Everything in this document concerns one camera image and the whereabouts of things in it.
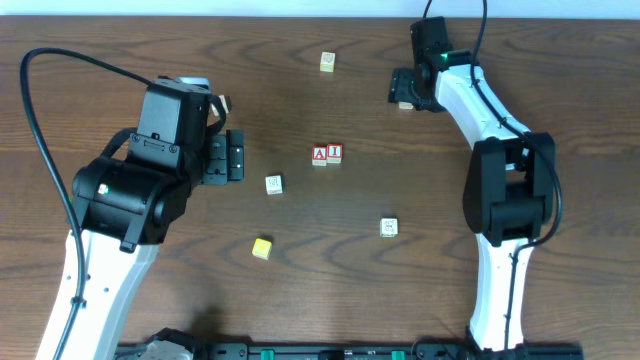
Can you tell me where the black cable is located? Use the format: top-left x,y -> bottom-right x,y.
422,0 -> 564,360
18,47 -> 154,360

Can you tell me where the red letter I block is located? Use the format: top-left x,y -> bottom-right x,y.
327,144 -> 343,164

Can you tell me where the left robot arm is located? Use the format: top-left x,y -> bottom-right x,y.
37,77 -> 244,359

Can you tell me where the blue number 2 block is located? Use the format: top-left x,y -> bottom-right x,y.
398,102 -> 414,110

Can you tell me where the yellow-sided block far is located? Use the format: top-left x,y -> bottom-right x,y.
319,52 -> 336,73

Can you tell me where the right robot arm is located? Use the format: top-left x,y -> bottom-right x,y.
388,17 -> 560,355

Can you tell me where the yellow block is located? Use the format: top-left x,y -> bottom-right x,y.
252,238 -> 272,260

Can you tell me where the red letter A block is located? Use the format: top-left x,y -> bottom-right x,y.
312,146 -> 327,166

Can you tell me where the right black cable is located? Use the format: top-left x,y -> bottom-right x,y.
422,0 -> 564,360

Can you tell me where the left black cable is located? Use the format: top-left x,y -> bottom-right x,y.
18,47 -> 154,360

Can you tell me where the plain wooden block left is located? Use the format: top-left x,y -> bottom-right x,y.
210,95 -> 231,117

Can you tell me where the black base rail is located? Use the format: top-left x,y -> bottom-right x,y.
113,328 -> 584,360

